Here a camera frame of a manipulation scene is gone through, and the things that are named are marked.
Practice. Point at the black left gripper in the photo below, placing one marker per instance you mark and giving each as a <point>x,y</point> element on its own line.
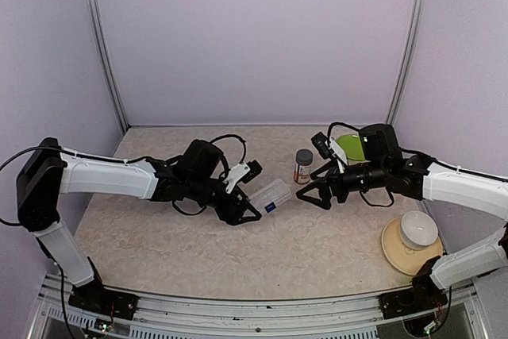
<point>233,217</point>

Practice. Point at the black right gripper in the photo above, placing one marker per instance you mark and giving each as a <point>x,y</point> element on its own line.
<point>334,179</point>

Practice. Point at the clear plastic pill organizer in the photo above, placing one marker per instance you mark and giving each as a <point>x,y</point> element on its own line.
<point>270,197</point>

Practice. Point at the orange grey-capped pill bottle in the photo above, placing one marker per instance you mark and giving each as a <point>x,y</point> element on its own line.
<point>302,166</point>

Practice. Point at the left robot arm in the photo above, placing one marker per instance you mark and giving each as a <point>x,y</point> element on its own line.
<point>201,174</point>

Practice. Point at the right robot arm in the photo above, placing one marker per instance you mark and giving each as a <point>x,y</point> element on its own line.
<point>419,176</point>

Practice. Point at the green plate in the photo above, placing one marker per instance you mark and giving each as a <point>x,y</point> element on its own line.
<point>351,144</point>

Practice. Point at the white bowl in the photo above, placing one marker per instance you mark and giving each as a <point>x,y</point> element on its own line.
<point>418,230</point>

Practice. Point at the beige plate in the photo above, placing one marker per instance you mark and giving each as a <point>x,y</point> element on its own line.
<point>401,257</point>

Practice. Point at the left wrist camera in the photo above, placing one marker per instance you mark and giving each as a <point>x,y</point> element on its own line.
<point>241,173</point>

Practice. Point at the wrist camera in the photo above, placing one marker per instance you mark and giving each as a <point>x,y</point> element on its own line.
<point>241,173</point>
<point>330,151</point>

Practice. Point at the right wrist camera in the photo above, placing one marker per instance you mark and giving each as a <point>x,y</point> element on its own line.
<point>330,151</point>

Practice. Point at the front aluminium rail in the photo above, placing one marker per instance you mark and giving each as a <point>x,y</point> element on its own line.
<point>170,316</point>

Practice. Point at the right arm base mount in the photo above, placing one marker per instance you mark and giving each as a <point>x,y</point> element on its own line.
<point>421,296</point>

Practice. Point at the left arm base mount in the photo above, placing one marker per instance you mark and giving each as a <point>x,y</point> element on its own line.
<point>98,299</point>

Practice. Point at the right aluminium frame post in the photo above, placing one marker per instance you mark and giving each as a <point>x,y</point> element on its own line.
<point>407,56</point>

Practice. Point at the aluminium frame post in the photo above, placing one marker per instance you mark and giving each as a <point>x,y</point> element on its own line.
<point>106,65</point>
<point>407,56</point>

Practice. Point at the left aluminium frame post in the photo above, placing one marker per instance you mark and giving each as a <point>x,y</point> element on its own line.
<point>106,65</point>

